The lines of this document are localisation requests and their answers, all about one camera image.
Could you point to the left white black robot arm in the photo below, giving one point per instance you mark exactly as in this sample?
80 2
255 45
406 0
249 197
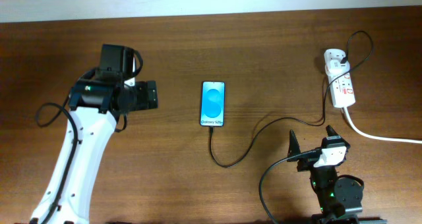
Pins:
95 104

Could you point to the white USB charger plug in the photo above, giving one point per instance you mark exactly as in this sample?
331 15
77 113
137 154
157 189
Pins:
335 67

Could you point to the blue screen Samsung smartphone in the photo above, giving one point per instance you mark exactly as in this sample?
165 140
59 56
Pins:
212 105

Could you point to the white power strip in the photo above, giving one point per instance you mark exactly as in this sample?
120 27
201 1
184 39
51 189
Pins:
341 87

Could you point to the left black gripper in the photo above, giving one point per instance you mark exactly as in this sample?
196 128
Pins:
146 95

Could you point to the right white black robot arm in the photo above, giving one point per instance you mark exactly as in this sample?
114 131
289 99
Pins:
339 196

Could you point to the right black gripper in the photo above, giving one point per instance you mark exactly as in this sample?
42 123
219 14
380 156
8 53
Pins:
306 163

